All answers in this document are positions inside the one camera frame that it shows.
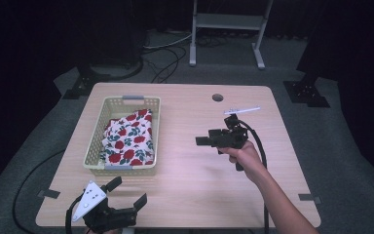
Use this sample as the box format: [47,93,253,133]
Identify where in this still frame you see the white floor cable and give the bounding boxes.
[142,32,193,51]

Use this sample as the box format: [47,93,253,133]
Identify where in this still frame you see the person's right hand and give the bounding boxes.
[217,139,265,184]

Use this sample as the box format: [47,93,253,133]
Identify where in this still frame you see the black stand base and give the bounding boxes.
[61,63,112,100]
[282,71,331,109]

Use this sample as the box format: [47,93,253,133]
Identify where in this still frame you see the right hand-held gripper black cable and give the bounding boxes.
[235,119,271,234]

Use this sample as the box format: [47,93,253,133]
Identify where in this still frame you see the dark tape strip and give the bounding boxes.
[297,193,323,206]
[37,188,61,200]

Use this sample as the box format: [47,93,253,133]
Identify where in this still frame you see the thick black floor cable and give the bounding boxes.
[91,56,144,82]

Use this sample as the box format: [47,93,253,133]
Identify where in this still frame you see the thin black floor cables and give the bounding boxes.
[142,45,189,84]

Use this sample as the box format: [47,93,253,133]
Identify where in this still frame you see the red floral cloth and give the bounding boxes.
[99,108,155,167]

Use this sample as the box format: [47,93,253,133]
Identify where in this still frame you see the left hand-held gripper black cable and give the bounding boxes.
[64,194,86,234]

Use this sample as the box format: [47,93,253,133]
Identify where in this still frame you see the cream plastic basket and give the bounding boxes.
[83,95,162,177]

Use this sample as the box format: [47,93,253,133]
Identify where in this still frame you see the person's left hand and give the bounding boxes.
[85,228,123,234]

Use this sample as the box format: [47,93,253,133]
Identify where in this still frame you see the white metal stand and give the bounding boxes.
[189,0,274,70]

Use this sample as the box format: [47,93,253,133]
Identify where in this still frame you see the hand-held gripper black cable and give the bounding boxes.
[235,119,271,234]
[64,194,86,234]

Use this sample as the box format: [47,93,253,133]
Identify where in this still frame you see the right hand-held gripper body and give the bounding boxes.
[207,105,262,173]

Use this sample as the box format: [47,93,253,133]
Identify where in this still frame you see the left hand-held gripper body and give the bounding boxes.
[72,180,138,234]

